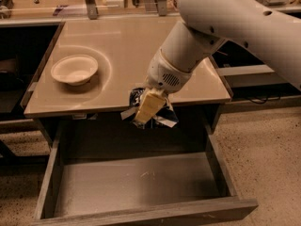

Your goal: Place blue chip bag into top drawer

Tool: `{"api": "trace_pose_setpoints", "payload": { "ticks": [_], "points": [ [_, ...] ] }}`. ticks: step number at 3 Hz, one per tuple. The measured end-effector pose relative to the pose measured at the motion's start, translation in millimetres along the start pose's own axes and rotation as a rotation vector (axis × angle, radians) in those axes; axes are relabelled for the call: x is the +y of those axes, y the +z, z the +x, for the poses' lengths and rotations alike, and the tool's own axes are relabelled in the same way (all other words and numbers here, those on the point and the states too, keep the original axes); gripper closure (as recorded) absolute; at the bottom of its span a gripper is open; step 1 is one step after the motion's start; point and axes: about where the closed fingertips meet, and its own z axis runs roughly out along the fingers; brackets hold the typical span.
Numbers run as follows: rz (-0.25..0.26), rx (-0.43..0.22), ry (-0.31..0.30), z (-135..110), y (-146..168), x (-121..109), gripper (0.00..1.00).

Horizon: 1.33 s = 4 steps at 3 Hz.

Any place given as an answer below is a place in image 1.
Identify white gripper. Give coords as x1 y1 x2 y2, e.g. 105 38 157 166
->
134 50 192 124

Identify blue chip bag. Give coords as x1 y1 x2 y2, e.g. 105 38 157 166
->
120 88 179 128

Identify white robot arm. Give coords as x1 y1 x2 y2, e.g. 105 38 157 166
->
134 0 301 125

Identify grey drawer cabinet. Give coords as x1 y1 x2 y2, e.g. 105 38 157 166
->
20 14 234 149

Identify open grey wooden drawer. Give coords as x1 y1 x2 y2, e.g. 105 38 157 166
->
32 106 258 226

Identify white paper bowl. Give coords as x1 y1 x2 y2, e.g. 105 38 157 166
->
51 55 98 86

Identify metal bracket post left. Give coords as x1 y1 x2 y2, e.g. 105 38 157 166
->
85 0 98 20

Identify metal bracket post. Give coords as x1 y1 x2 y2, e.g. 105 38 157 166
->
85 0 98 20
157 0 167 16

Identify metal bracket post middle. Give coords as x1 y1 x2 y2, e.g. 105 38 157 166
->
157 0 167 16

